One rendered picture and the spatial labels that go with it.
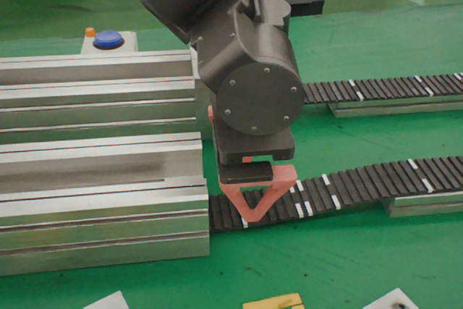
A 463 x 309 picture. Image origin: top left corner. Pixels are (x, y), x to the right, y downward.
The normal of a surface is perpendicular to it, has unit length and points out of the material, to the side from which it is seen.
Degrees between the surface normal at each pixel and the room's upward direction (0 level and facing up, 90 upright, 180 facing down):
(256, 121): 90
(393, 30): 0
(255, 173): 0
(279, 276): 0
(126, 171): 90
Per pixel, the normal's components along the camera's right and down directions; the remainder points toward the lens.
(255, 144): 0.00, -0.79
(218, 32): -0.68, -0.52
